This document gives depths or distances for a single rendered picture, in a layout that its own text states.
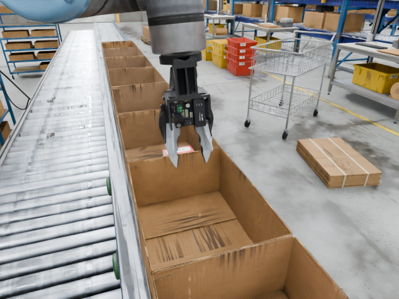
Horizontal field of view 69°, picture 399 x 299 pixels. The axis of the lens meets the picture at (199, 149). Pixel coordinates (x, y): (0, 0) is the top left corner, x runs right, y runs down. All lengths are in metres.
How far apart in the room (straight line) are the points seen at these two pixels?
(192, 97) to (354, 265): 1.82
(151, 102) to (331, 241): 1.49
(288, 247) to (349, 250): 1.59
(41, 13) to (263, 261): 0.55
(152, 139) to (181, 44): 0.84
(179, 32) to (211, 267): 0.42
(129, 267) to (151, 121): 0.65
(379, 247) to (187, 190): 1.64
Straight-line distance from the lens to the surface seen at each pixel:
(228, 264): 0.60
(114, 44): 3.13
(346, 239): 2.29
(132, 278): 0.76
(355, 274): 2.10
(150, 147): 1.27
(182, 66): 0.46
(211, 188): 0.98
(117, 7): 0.50
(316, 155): 2.93
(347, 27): 6.42
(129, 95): 1.60
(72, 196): 1.31
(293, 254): 0.66
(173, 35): 0.47
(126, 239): 0.84
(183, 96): 0.47
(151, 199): 0.94
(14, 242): 1.20
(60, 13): 0.36
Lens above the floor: 1.48
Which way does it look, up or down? 29 degrees down
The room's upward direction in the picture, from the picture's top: straight up
